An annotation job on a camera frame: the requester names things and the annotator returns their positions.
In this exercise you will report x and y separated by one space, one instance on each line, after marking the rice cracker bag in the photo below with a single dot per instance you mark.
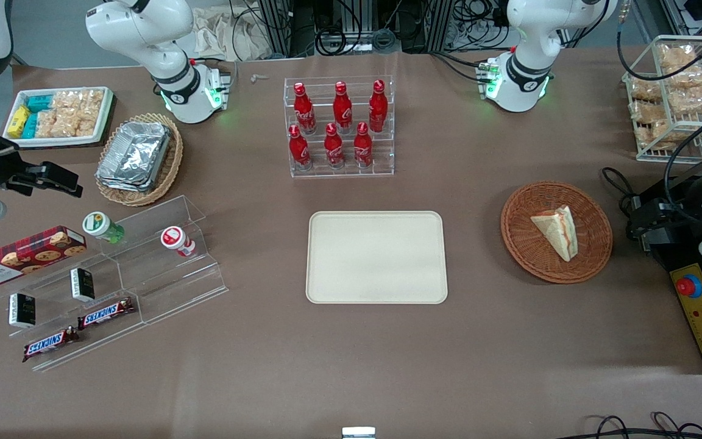
91 113
47 124
66 113

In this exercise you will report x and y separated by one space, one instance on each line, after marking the small black chocolate box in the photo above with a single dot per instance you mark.
22 310
83 285

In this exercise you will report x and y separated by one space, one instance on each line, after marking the stacked aluminium foil trays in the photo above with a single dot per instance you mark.
134 155

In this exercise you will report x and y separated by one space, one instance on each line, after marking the teal snack pack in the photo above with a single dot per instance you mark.
30 125
40 103

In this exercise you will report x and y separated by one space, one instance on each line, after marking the red lidded cup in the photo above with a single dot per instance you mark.
175 239

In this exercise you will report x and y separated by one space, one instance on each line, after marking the brown round wicker basket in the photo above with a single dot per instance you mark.
521 244

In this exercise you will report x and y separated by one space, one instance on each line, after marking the red tartan cookie box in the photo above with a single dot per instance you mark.
28 255

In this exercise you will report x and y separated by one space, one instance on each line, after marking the black metal mount block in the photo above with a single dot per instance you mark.
652 219

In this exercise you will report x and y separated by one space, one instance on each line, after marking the green lidded cup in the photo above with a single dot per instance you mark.
100 224

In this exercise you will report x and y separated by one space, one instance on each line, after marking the Snickers chocolate bar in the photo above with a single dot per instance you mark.
50 344
106 313

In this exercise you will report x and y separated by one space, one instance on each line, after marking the clear acrylic bottle rack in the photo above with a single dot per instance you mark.
339 174

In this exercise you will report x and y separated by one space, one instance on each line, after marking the aluminium frame rack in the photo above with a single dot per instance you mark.
351 24

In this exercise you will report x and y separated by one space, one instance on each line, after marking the beige crumpled cloth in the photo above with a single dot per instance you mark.
229 33

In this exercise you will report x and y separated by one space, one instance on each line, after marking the small clear plastic piece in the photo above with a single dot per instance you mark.
259 77

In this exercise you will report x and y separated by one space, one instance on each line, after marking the light oval wicker basket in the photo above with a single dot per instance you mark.
168 164

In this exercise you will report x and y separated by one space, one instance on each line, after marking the red cola bottle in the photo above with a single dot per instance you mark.
378 108
363 147
299 149
304 110
334 148
342 108

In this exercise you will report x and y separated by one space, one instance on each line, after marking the fried snack bag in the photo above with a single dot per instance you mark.
648 111
687 77
645 90
655 135
694 99
677 56

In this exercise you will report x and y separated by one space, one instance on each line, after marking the clear acrylic stepped shelf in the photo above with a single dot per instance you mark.
162 286

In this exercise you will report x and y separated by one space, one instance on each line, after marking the triangle sandwich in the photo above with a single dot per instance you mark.
558 231

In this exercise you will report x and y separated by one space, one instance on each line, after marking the beige plastic tray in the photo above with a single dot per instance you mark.
376 257

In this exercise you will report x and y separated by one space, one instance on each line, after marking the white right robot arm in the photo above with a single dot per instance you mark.
144 30

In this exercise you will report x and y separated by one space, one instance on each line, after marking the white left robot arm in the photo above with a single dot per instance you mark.
531 36

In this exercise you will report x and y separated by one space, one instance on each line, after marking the white rectangular snack tray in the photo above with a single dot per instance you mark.
58 142

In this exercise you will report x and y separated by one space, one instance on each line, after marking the yellow snack pack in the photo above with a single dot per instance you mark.
17 121

